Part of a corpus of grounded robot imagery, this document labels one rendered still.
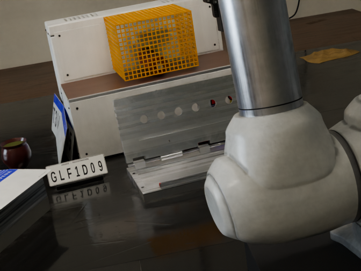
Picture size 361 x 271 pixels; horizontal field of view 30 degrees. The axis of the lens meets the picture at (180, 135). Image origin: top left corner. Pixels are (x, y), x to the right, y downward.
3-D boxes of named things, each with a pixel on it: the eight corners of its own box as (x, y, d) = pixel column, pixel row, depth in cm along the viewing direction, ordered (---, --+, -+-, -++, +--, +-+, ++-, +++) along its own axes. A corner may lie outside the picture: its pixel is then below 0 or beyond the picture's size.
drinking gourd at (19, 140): (2, 185, 191) (-7, 148, 187) (13, 173, 198) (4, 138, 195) (31, 182, 189) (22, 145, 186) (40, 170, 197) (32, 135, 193)
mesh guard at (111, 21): (124, 81, 196) (114, 25, 191) (112, 68, 215) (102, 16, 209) (199, 65, 201) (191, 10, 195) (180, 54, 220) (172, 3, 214)
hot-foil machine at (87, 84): (81, 165, 196) (53, 37, 184) (65, 128, 233) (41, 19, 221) (316, 109, 212) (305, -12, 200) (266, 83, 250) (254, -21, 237)
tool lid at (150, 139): (113, 99, 178) (112, 99, 180) (128, 169, 180) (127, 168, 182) (266, 66, 188) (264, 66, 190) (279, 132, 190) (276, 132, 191)
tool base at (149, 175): (144, 202, 165) (142, 189, 164) (127, 174, 184) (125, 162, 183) (308, 161, 174) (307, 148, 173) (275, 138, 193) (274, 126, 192)
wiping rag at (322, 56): (336, 46, 287) (336, 42, 287) (363, 51, 272) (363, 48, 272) (293, 58, 279) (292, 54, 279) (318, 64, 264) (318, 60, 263)
